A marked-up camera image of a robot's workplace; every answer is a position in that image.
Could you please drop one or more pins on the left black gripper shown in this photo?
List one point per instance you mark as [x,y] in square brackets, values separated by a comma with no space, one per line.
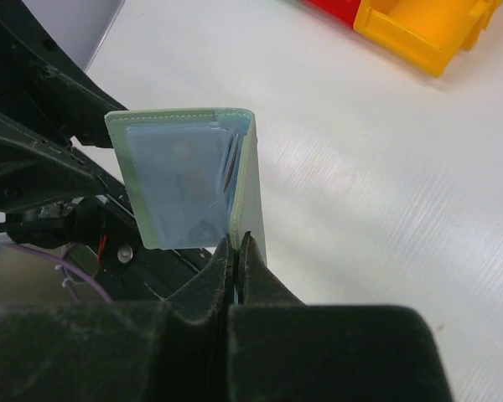
[34,172]

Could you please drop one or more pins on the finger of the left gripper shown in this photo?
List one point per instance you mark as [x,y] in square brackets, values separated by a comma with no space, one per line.
[43,89]

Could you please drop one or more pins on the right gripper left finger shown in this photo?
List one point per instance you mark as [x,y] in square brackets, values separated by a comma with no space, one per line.
[173,350]

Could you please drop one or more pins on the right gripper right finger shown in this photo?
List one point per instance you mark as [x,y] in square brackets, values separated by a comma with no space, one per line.
[280,349]

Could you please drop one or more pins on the green leather card holder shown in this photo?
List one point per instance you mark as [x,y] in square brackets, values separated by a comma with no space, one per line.
[191,175]

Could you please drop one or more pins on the red plastic bin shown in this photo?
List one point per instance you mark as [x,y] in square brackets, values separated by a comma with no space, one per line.
[344,11]

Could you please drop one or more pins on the yellow plastic bin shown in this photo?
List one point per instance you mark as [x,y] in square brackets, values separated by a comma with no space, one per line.
[425,33]

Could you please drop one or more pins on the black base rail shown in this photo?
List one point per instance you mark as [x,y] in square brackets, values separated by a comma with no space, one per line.
[124,267]

